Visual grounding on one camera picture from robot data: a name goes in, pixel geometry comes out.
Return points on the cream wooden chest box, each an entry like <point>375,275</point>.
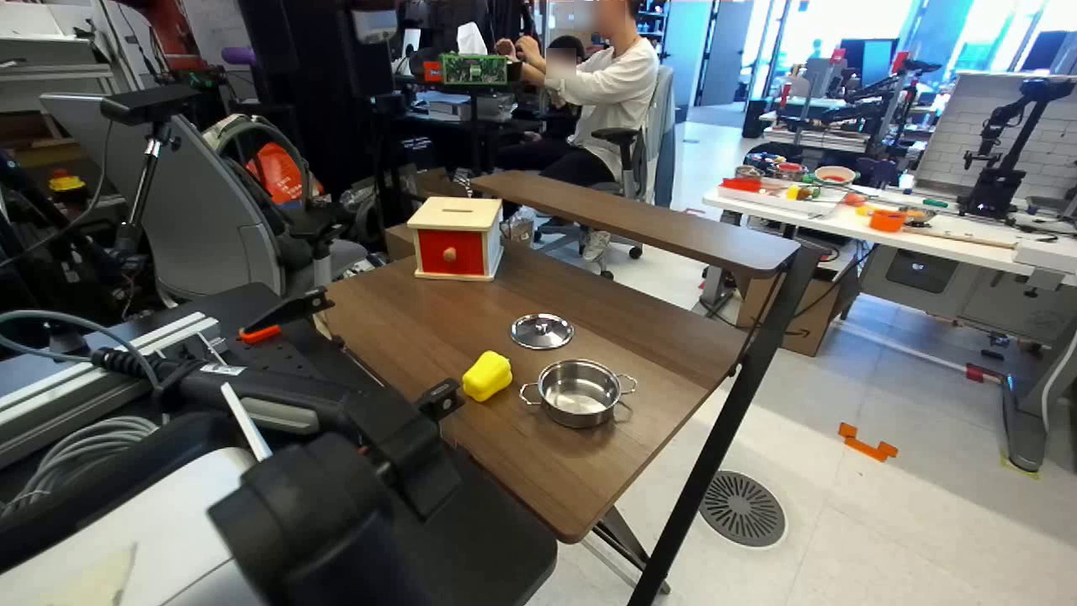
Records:
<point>462,216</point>

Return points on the red chest drawer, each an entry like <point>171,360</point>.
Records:
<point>448,255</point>

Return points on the round metal pot lid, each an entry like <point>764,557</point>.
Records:
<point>540,332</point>

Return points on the wooden desk with shelf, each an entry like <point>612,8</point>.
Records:
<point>416,332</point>

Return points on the small steel pot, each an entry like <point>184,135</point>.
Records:
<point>578,397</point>

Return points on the person in white shirt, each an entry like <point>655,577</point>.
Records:
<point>609,88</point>

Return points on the round floor drain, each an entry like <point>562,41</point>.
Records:
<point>740,509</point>

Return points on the orange floor marker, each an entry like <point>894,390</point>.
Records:
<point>868,448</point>

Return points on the white work table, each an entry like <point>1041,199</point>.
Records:
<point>953,269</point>

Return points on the black clamp with orange handle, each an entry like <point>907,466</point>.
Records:
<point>269,326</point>

